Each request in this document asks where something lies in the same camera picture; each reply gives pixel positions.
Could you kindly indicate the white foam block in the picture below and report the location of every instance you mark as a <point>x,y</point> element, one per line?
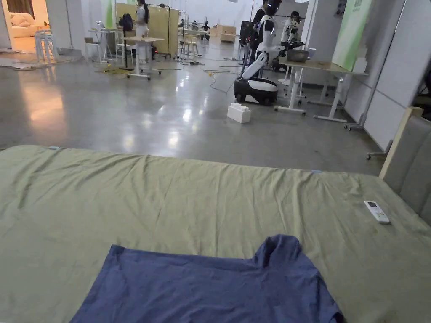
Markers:
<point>239,113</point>

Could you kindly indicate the dark blue shirt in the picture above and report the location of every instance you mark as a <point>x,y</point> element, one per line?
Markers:
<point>202,289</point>

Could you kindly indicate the black standing fan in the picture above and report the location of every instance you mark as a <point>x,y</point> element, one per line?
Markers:
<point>126,30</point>

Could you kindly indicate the wooden crate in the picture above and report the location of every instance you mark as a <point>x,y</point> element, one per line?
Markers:
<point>226,33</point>

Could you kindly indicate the grey padded headboard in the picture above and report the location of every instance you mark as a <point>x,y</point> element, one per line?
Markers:
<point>412,161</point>

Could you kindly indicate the white remote control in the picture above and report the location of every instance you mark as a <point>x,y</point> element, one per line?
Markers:
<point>376,211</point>

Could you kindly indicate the white and black wheeled robot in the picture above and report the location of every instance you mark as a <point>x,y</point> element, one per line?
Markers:
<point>261,64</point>

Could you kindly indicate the white sofa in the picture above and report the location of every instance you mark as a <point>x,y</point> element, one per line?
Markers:
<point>22,25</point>

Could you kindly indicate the bed with pale green sheet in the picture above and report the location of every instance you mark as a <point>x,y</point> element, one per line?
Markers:
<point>188,205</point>

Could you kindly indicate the white desk with laptop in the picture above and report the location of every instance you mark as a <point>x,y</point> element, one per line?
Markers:
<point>106,38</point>

